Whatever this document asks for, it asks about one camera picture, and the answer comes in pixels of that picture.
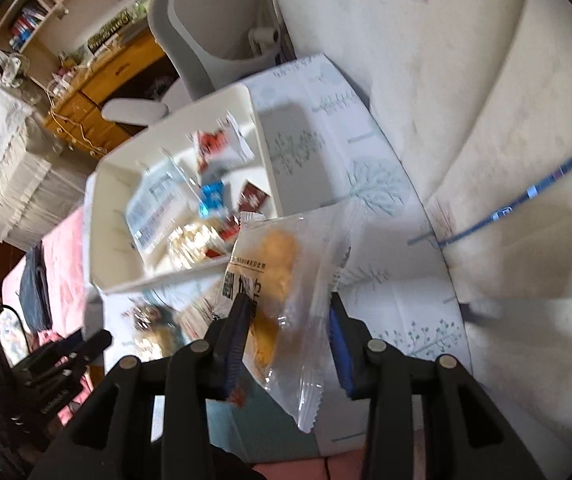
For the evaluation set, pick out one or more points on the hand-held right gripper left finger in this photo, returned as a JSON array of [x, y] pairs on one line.
[[233, 345]]

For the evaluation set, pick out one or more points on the grey office chair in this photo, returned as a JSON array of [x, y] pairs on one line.
[[191, 45]]

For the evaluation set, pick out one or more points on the white plastic storage bin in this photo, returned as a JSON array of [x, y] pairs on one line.
[[116, 225]]

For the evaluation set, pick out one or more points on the blue and white candy packet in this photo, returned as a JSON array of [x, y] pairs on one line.
[[211, 197]]

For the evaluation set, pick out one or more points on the red round-print snack packet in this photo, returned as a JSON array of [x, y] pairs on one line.
[[211, 142]]

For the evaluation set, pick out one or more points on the lace-covered cabinet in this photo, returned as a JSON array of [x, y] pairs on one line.
[[11, 170]]

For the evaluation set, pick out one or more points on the clear rice cracker packet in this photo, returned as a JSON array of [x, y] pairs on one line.
[[191, 242]]

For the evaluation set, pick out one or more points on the blue jeans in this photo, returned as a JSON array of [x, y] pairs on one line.
[[36, 290]]

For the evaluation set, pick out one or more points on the dark clothing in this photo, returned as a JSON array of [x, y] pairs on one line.
[[231, 465]]

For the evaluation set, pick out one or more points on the pink blanket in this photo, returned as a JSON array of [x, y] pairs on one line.
[[66, 270]]

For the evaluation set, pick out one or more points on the white floral curtain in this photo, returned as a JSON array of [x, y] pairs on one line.
[[466, 85]]

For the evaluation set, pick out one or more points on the dark red snack packet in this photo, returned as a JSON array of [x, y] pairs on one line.
[[253, 197]]

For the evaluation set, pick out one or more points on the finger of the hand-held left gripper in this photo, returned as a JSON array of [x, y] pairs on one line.
[[63, 342], [91, 345]]

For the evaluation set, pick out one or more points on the floral quilt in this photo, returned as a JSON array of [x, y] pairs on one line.
[[11, 335]]

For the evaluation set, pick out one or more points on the tree print tablecloth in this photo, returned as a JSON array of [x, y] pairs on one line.
[[391, 260]]

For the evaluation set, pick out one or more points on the wooden desk with drawers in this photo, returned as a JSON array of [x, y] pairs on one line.
[[111, 80]]

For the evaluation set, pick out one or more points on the large light blue snack packet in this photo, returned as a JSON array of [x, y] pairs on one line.
[[158, 205]]

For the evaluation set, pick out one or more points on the teal striped table runner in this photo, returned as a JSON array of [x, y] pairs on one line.
[[251, 425]]

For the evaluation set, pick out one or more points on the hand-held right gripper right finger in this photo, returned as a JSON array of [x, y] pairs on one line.
[[340, 355]]

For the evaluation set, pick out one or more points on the clear bag of yellow snacks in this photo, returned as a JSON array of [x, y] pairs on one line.
[[276, 260]]

